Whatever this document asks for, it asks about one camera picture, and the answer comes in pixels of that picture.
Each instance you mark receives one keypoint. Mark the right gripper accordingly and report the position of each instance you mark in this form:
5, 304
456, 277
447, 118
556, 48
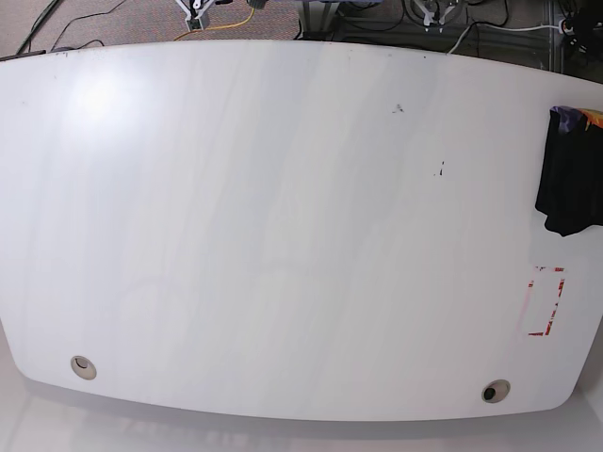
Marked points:
196, 9

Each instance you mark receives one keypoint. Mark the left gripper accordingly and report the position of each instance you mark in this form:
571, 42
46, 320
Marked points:
436, 13

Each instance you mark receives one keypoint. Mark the black t-shirt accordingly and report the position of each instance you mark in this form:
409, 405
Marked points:
570, 188

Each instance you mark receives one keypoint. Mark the red tape rectangle marker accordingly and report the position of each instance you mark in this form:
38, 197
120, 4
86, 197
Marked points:
544, 295

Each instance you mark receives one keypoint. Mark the left table grommet hole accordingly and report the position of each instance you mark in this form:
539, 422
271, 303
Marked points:
83, 368

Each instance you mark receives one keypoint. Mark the table grommet hole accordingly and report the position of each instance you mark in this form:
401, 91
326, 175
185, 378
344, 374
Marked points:
495, 391
83, 368

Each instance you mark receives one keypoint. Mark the right table grommet hole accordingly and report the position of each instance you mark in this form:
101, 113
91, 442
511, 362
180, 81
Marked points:
495, 391

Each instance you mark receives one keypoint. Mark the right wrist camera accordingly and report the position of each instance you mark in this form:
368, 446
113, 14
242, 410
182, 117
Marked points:
197, 23

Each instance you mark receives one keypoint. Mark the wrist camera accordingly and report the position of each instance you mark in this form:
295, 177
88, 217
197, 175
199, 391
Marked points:
432, 28
197, 23

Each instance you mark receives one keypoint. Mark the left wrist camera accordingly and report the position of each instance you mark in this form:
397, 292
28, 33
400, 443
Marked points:
432, 28

